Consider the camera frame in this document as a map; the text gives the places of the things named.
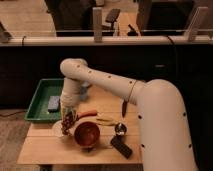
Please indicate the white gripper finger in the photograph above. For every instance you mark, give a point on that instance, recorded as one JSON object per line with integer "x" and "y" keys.
{"x": 63, "y": 113}
{"x": 74, "y": 115}

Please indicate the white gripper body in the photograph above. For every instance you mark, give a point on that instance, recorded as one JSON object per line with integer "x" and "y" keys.
{"x": 70, "y": 95}

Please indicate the dark purple grape bunch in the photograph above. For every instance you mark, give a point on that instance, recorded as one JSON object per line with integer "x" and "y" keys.
{"x": 68, "y": 118}

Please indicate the white paper cup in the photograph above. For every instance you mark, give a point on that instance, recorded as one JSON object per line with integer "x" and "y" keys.
{"x": 56, "y": 128}

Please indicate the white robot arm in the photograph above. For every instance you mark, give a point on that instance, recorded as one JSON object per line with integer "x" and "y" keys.
{"x": 165, "y": 140}

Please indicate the blue grey sponge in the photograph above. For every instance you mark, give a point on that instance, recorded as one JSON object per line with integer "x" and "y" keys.
{"x": 53, "y": 103}

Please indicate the orange carrot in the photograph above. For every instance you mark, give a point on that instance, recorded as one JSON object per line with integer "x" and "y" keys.
{"x": 87, "y": 114}

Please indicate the light blue plastic bottle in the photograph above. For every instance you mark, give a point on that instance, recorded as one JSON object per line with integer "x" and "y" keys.
{"x": 83, "y": 91}

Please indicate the green plastic tray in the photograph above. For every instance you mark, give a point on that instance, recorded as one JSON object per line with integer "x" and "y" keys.
{"x": 38, "y": 108}

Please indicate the brown wooden bowl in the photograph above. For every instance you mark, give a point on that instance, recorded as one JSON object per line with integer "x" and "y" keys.
{"x": 87, "y": 134}

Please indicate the yellow green banana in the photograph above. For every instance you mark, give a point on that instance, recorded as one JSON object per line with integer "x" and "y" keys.
{"x": 105, "y": 121}

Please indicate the black office chair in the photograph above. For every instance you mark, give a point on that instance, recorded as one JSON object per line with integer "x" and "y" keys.
{"x": 111, "y": 19}

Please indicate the dark handled knife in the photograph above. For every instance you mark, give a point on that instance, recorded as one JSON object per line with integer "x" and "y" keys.
{"x": 124, "y": 108}

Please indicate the white horizontal rail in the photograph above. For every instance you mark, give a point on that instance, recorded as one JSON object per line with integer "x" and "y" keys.
{"x": 107, "y": 41}

